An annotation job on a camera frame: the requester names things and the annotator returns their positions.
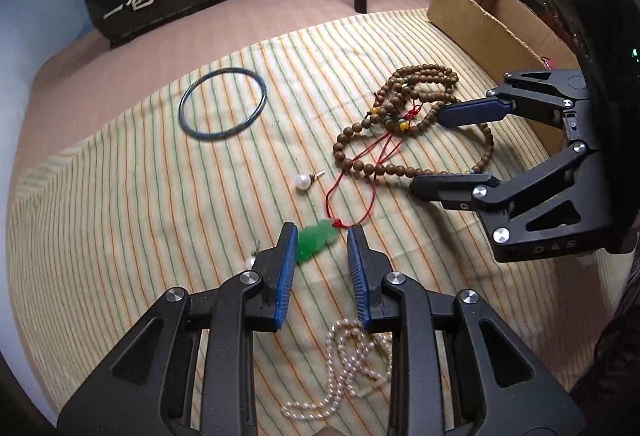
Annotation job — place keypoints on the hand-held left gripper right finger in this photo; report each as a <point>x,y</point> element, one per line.
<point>357,276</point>

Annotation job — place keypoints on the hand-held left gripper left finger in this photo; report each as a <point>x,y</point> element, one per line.
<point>285,276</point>

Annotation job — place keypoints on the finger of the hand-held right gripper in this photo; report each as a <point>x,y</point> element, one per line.
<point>445,188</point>
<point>470,112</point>

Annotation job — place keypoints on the pearl earring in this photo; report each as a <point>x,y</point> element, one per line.
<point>250,262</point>
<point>301,181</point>

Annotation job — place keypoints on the cardboard box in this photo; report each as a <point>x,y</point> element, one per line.
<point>480,16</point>

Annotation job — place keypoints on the dark teal bangle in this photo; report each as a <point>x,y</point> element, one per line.
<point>186,119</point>

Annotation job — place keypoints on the striped cloth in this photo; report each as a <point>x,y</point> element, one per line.
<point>175,216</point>

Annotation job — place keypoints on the dark patterned clothing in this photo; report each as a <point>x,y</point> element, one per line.
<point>615,341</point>

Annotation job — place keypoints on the tan bed sheet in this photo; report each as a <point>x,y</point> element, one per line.
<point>100,81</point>

